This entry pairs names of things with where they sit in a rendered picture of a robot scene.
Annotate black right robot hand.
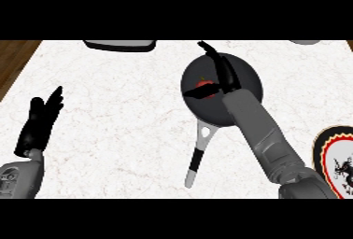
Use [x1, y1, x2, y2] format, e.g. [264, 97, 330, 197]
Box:
[181, 40, 243, 101]

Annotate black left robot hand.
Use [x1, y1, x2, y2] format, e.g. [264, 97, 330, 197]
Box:
[11, 85, 65, 159]

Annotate red bell pepper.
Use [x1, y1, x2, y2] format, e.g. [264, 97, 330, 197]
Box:
[196, 77, 218, 99]

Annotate dark grey frying pan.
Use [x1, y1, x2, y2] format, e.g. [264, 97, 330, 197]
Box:
[178, 51, 264, 190]

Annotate patterned white plate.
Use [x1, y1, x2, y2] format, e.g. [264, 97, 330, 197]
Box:
[311, 125, 353, 200]

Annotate pale grey round object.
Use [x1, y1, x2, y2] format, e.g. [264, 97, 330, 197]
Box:
[288, 39, 322, 46]

